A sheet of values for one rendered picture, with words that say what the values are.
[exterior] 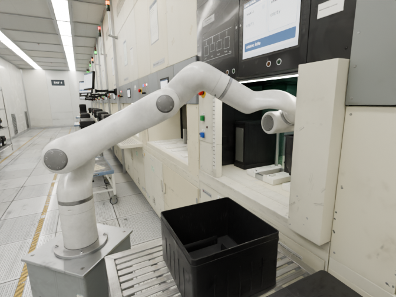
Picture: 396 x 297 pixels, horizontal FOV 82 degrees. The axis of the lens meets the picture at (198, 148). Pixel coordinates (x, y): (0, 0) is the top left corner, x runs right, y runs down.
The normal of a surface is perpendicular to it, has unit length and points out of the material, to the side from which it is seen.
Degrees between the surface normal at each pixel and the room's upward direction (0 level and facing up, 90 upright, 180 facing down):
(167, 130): 90
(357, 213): 90
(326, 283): 0
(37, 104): 90
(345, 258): 90
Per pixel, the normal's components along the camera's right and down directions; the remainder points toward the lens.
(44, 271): -0.31, 0.20
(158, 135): 0.46, 0.18
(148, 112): -0.50, 0.43
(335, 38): -0.89, 0.11
